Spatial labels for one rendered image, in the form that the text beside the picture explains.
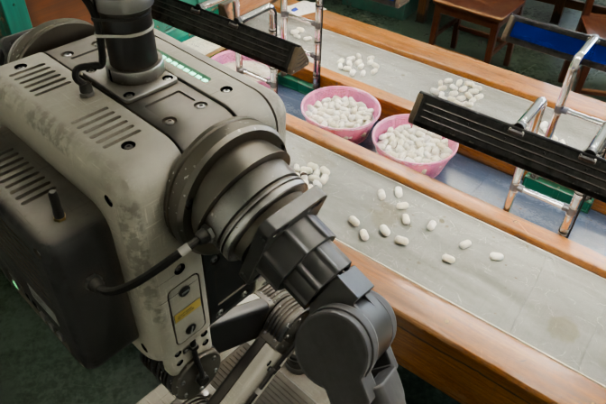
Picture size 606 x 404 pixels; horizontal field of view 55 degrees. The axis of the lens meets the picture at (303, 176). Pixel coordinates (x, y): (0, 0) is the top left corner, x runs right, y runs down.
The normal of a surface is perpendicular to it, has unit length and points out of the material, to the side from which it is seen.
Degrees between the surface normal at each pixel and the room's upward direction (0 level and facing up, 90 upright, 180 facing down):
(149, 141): 5
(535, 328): 0
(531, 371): 0
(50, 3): 90
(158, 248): 90
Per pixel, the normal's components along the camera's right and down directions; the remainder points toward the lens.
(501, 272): 0.02, -0.77
